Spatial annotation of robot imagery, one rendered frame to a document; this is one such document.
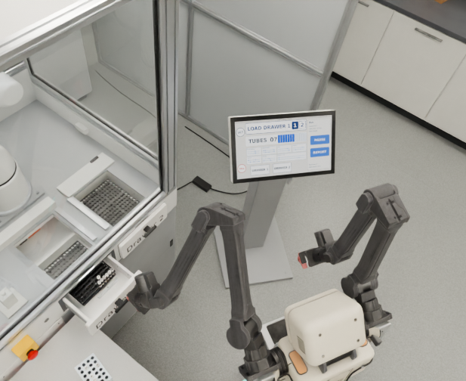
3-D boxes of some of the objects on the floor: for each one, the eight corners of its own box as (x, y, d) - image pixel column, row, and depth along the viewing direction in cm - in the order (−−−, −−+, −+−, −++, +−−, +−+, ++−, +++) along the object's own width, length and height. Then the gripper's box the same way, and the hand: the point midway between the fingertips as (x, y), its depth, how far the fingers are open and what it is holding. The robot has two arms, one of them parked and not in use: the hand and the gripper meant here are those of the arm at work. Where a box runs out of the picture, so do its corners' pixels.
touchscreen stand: (291, 279, 284) (341, 188, 202) (225, 289, 275) (248, 199, 192) (273, 215, 312) (309, 112, 229) (211, 222, 302) (226, 118, 220)
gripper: (131, 296, 153) (117, 294, 166) (149, 317, 156) (134, 313, 168) (145, 283, 156) (130, 281, 169) (162, 302, 159) (146, 299, 172)
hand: (133, 297), depth 168 cm, fingers open, 3 cm apart
